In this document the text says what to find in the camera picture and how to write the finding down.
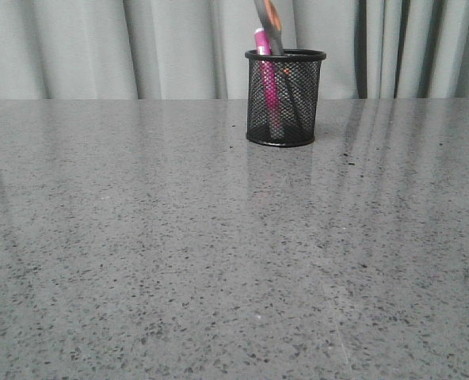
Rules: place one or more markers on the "black mesh pen holder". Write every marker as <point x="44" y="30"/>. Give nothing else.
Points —
<point x="308" y="66"/>

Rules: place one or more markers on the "grey curtain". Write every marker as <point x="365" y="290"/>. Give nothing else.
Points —
<point x="195" y="49"/>

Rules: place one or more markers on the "grey orange scissors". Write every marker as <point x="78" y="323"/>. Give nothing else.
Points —
<point x="285" y="76"/>

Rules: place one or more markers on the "pink marker pen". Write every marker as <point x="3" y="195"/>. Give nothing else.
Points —
<point x="269" y="83"/>

